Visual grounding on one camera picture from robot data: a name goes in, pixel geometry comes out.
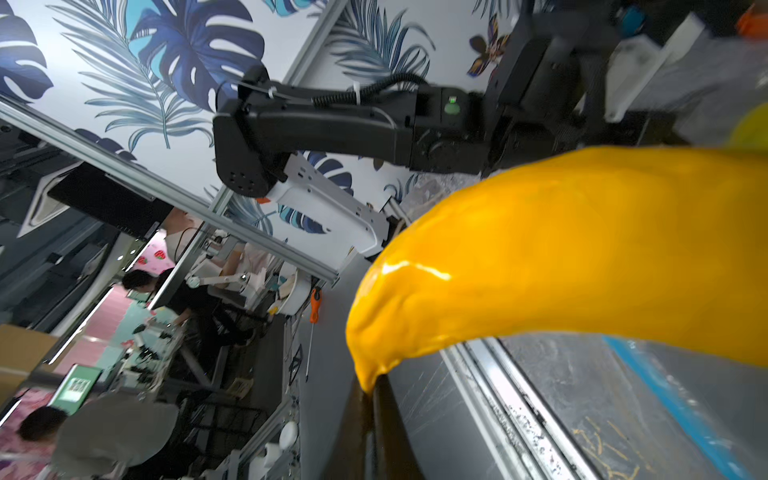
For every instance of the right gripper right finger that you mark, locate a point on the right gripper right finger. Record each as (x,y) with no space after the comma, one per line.
(395,458)

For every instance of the yellow banana bunch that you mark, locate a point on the yellow banana bunch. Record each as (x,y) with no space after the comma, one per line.
(751,133)

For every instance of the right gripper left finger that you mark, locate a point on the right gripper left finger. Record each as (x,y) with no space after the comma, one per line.
(347,459)

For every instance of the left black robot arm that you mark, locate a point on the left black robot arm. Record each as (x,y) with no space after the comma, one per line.
(261,135)

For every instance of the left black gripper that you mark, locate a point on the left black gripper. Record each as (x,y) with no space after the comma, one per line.
(549,93)

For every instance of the clear zip-top bag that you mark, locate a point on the clear zip-top bag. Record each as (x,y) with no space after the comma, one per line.
(720,405)

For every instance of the orange-yellow banana pair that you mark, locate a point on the orange-yellow banana pair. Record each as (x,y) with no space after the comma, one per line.
(661,244)

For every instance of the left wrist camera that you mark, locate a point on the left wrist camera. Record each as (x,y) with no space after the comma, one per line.
(636,61)

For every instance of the person in background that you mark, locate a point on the person in background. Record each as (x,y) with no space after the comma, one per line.
(212,322)
(104,433)

